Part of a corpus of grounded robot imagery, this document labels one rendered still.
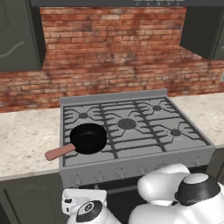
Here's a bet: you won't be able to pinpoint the dark grey range hood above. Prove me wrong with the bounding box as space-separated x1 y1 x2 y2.
30 0 224 8

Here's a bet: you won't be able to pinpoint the dark green wall cupboard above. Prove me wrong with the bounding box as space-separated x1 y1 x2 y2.
179 6 224 61
0 0 47 73

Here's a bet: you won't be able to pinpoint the black frying pan brown handle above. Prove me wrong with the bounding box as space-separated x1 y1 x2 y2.
44 122 109 162

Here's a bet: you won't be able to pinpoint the grey oven door handle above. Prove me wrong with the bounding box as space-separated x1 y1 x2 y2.
106 185 142 196

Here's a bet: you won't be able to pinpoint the dark green base cupboard door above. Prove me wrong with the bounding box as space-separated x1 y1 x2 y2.
0 171 68 224
206 147 224 186

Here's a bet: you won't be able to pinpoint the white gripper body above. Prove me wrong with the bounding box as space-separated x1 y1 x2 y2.
61 188 108 206

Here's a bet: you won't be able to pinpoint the grey gas stove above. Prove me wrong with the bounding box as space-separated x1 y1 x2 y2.
59 88 217 224

